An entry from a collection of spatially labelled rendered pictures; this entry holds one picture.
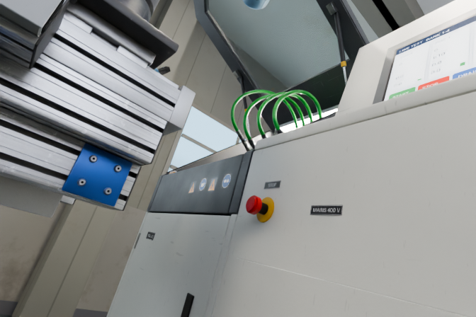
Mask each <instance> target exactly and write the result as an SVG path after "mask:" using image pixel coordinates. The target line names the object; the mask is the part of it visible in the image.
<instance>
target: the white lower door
mask: <svg viewBox="0 0 476 317"><path fill-rule="evenodd" d="M230 217H231V216H220V215H202V214H167V213H148V214H147V217H146V219H145V221H144V225H143V227H142V230H141V232H140V233H139V235H138V237H137V240H136V242H135V246H134V251H133V254H132V257H131V259H130V262H129V265H128V267H127V270H126V272H125V276H124V278H123V281H122V283H121V286H120V288H119V291H118V294H117V297H116V299H115V302H114V305H113V308H112V310H111V312H110V315H109V317H205V314H206V311H207V307H208V302H209V299H210V295H211V291H212V288H213V283H214V280H215V276H216V272H217V267H218V264H219V261H220V256H221V253H222V248H223V245H224V242H225V236H226V234H227V229H228V226H229V222H230Z"/></svg>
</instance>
